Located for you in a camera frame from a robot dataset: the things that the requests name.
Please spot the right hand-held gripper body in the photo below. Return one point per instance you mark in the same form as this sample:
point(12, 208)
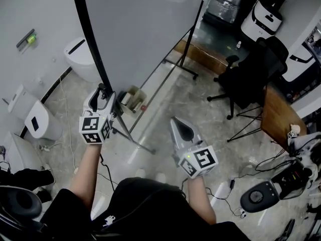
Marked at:
point(203, 159)

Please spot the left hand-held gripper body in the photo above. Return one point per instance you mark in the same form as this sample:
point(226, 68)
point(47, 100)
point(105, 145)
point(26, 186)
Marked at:
point(91, 127)

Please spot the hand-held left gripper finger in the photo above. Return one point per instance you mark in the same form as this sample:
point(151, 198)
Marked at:
point(87, 103)
point(109, 107)

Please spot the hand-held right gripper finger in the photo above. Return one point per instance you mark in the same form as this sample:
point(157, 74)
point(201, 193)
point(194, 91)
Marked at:
point(176, 137)
point(195, 134)

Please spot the black framed whiteboard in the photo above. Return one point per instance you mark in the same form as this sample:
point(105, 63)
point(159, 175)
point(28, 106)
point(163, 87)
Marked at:
point(138, 34)

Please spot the person's right forearm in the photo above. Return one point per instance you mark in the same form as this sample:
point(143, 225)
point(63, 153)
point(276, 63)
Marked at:
point(200, 199)

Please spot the person's left forearm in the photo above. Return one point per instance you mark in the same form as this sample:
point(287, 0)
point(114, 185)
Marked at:
point(85, 174)

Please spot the pale open storage box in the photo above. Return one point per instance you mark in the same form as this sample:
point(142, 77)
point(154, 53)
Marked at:
point(133, 99)

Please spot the black power adapter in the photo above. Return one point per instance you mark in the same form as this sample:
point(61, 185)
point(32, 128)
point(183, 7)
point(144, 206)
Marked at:
point(232, 184)

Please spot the rounded white smart toilet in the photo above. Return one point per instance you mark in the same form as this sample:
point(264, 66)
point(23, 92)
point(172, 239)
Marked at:
point(80, 61)

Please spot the person's right white shoe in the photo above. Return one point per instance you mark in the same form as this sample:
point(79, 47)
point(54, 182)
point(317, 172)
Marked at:
point(160, 177)

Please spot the person's white shoe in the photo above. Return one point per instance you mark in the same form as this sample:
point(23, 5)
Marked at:
point(160, 177)
point(140, 173)

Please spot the person's left white shoe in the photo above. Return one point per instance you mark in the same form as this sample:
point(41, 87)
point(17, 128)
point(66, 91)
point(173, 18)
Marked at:
point(140, 173)

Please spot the white toilet with tank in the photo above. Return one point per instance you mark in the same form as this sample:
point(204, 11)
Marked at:
point(40, 122)

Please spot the small white plug adapter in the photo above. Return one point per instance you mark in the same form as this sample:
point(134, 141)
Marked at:
point(241, 213)

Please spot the black round base device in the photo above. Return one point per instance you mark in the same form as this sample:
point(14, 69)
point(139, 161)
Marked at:
point(258, 197)

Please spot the person's black clothing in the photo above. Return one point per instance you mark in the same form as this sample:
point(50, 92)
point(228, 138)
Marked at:
point(150, 210)

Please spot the tall white closed toilet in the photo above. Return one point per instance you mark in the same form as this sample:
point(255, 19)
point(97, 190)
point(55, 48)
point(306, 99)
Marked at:
point(22, 152)

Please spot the black office chair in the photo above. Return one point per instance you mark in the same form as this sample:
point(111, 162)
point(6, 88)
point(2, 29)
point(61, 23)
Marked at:
point(248, 79)

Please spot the black fabric bundle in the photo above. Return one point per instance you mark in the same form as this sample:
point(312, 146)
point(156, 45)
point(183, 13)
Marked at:
point(27, 177)

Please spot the small green container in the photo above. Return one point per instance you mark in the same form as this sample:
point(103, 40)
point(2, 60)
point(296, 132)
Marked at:
point(31, 38)

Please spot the black open case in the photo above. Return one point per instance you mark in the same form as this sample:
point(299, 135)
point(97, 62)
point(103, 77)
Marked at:
point(291, 179)

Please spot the black and white patterned block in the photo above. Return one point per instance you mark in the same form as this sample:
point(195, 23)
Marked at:
point(292, 135)

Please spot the small white bottle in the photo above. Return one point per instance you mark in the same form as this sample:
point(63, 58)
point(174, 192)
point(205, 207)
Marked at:
point(238, 44)

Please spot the grey cloth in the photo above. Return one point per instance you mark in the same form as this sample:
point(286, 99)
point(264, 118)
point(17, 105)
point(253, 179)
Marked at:
point(304, 147)

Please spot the black padded round seat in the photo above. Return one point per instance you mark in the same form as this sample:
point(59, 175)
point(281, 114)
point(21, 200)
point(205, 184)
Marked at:
point(20, 202)

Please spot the black elongated device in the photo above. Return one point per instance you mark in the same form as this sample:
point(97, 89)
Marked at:
point(287, 230)

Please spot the large white black robot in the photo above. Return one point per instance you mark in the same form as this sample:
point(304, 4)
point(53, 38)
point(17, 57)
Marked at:
point(298, 64)

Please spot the white boxy service robot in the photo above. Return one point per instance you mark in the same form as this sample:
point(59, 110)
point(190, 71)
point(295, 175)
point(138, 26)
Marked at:
point(260, 21)

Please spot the plastic wrapped grey machine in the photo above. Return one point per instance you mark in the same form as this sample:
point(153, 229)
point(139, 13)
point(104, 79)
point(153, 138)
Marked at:
point(223, 4)

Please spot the black wall shelf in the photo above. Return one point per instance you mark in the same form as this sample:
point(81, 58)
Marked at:
point(24, 38)

